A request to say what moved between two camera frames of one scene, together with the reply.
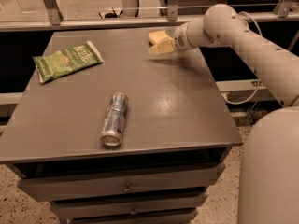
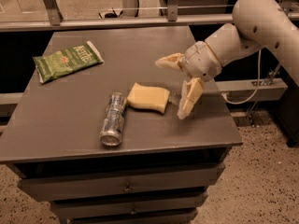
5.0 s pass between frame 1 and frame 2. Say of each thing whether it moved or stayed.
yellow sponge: moved
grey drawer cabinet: stayed
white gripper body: moved
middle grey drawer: stayed
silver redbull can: stayed
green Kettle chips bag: stayed
